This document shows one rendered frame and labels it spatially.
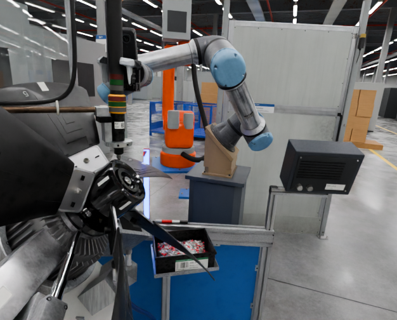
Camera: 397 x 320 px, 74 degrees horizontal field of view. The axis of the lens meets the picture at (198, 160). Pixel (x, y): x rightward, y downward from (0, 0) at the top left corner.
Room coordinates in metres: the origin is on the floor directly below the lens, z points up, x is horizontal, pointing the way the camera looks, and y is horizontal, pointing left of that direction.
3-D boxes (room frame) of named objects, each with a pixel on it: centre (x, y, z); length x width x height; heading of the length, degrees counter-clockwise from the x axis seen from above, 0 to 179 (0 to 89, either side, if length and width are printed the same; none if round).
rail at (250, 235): (1.03, 0.11, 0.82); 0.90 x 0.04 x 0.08; 90
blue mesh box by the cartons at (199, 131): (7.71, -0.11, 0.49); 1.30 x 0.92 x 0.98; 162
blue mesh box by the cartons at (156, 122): (7.98, 0.87, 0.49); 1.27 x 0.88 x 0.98; 162
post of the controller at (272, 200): (1.03, -0.32, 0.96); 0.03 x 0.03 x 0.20; 0
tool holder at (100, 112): (0.66, 0.22, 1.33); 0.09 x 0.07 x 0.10; 125
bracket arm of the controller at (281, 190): (1.03, -0.42, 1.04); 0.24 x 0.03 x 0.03; 90
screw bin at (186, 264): (0.86, 0.04, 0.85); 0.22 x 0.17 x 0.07; 104
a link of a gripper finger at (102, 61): (0.67, 0.24, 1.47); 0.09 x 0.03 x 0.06; 170
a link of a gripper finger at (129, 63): (0.67, 0.18, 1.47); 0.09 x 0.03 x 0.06; 10
